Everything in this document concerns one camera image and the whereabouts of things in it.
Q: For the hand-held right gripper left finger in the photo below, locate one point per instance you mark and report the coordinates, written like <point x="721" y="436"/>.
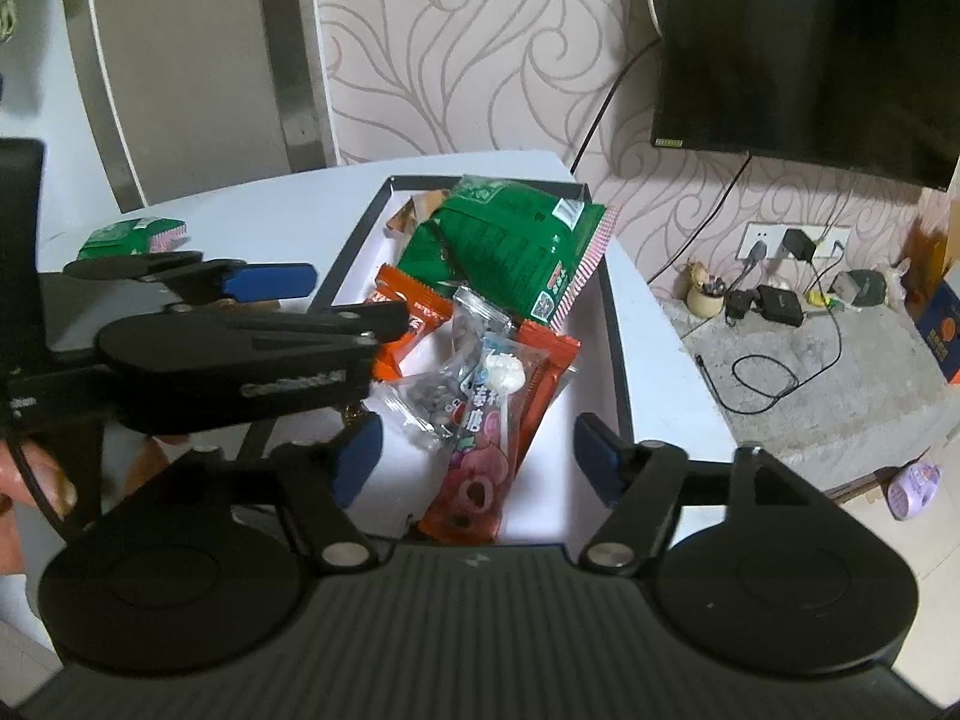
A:
<point x="358" y="465"/>

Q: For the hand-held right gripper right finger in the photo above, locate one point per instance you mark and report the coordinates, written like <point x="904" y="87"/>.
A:
<point x="596" y="457"/>

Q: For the white wall outlet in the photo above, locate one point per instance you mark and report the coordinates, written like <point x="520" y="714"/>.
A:
<point x="840" y="236"/>

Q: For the green snack packet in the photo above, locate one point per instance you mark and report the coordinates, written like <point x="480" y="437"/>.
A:
<point x="502" y="247"/>
<point x="124" y="238"/>

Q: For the black television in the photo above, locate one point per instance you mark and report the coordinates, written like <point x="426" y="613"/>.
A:
<point x="810" y="52"/>

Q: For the grey pouch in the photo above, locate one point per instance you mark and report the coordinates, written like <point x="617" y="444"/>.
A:
<point x="859" y="286"/>

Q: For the orange and blue carton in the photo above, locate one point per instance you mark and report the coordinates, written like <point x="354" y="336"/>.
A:
<point x="937" y="315"/>

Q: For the small cream pot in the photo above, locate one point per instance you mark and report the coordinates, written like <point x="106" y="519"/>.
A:
<point x="705" y="300"/>

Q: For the orange snack packet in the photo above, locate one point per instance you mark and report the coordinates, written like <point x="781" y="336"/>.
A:
<point x="547" y="367"/>
<point x="401" y="315"/>

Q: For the clear nut snack packet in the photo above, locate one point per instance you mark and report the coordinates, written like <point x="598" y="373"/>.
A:
<point x="420" y="397"/>

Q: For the grey box with white inside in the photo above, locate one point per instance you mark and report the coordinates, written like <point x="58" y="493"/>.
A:
<point x="570" y="345"/>

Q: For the purple plastic container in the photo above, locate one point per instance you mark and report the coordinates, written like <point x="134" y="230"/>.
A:
<point x="915" y="491"/>

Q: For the brown snack packet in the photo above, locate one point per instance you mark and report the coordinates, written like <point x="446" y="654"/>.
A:
<point x="409" y="216"/>

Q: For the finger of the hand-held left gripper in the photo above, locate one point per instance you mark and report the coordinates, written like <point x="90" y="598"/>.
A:
<point x="270" y="281"/>
<point x="330" y="326"/>

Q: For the black power adapter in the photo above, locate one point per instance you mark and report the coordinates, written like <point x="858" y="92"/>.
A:
<point x="780" y="305"/>

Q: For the grey metal-framed panel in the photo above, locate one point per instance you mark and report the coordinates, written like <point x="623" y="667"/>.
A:
<point x="187" y="52"/>

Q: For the black plug charger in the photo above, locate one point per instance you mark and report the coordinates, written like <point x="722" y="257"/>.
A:
<point x="799" y="244"/>

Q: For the person's left hand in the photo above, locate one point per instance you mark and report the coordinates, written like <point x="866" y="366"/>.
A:
<point x="15" y="540"/>

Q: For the pink lollipop packet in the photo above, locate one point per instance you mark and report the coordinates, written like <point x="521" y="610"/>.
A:
<point x="480" y="457"/>

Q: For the small black adapter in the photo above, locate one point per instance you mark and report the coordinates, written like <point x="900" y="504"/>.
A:
<point x="739" y="305"/>

